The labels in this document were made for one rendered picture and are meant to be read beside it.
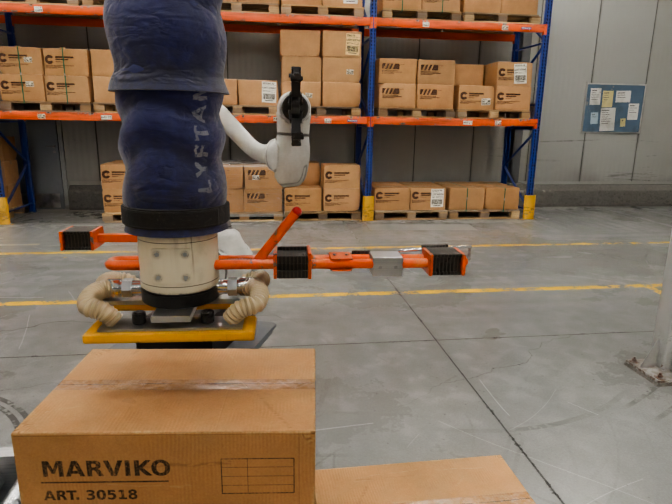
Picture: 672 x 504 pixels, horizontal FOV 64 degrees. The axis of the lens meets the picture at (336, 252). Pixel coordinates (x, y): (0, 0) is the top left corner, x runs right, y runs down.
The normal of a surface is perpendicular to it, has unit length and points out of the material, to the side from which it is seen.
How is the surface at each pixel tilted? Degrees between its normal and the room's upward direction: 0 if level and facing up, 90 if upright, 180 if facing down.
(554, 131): 90
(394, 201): 91
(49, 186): 90
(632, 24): 90
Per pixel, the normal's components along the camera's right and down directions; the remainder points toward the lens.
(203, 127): 0.80, -0.20
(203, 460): 0.04, 0.24
